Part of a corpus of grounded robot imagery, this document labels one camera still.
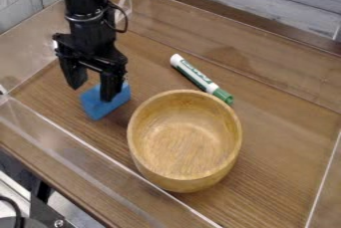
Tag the black metal table bracket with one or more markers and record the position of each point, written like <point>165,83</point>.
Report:
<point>48,216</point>

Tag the clear acrylic triangle bracket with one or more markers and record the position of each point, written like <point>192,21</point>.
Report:
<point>122,4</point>

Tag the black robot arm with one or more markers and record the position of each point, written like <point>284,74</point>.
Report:
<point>89,6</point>

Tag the brown wooden bowl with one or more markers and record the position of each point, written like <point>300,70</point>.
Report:
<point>185,139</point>

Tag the blue rectangular block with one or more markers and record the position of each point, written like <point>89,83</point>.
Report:
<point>95,108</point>

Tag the green white marker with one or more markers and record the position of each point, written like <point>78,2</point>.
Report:
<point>200,79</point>

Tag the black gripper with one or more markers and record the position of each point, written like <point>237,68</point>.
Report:
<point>87,49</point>

